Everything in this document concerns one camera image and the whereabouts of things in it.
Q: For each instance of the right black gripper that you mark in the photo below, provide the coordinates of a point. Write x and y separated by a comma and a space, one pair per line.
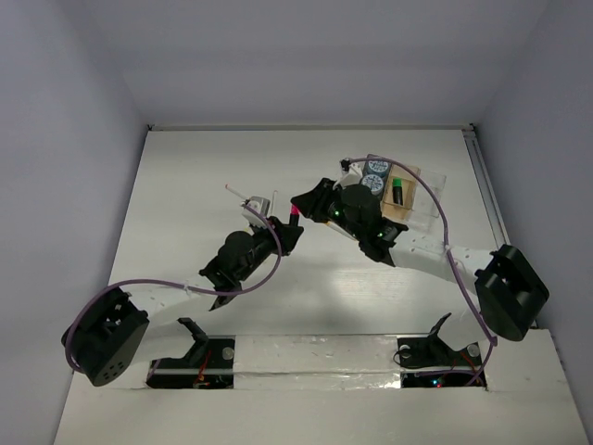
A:
313, 202

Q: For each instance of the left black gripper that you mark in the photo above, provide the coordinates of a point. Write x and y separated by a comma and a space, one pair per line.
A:
284, 229

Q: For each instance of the black pink highlighter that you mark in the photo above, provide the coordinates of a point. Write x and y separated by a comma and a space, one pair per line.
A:
294, 220

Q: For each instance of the black green highlighter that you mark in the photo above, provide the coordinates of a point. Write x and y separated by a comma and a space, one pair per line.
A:
397, 194

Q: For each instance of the blue white round jar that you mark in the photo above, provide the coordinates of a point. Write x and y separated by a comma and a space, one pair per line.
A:
376, 166

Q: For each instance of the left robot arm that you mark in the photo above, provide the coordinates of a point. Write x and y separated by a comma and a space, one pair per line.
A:
153, 321

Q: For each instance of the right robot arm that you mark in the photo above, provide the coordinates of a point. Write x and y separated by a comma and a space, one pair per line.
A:
503, 292

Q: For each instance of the yellow end marker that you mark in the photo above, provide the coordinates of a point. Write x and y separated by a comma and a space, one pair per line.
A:
340, 230

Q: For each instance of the peach cap marker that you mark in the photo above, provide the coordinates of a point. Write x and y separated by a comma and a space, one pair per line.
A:
273, 199

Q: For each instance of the dark grey plastic bin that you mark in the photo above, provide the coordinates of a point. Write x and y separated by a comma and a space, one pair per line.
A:
375, 172

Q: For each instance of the orange cap marker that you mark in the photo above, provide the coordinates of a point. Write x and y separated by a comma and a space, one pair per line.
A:
235, 192

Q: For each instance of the clear plastic bin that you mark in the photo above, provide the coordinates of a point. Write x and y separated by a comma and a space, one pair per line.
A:
424, 212

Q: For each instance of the silver taped strip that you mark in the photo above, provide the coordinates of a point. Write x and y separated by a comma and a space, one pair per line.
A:
340, 362

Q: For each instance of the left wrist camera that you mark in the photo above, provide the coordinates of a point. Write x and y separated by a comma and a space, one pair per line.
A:
256, 210

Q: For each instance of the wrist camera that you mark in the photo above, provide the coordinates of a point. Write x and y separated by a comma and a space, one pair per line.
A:
351, 174
256, 210

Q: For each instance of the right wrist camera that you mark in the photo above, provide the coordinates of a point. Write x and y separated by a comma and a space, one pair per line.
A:
351, 174

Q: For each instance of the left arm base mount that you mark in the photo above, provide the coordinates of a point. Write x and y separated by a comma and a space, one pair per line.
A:
208, 364

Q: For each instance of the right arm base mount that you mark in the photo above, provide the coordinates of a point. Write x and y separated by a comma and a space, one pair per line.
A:
428, 362

